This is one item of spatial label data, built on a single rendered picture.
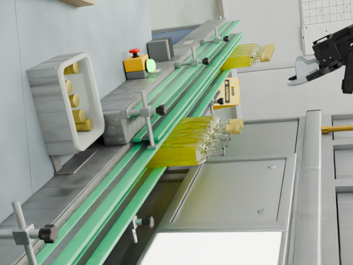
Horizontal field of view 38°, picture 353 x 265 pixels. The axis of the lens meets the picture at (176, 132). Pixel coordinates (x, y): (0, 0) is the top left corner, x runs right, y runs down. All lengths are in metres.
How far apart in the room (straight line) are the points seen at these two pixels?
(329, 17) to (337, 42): 5.91
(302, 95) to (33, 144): 6.46
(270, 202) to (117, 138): 0.45
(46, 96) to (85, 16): 0.41
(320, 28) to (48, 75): 6.26
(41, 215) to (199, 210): 0.47
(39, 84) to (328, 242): 0.77
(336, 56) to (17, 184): 0.84
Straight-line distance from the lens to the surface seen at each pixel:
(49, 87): 1.27
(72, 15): 1.54
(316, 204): 1.41
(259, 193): 1.48
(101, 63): 1.68
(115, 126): 1.45
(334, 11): 7.30
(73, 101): 1.35
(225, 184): 1.56
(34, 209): 1.19
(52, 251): 1.05
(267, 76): 7.51
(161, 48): 2.07
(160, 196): 1.64
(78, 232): 1.08
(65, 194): 1.22
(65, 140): 1.30
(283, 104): 7.60
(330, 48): 1.39
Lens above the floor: 1.44
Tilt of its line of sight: 17 degrees down
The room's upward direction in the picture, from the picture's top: 86 degrees clockwise
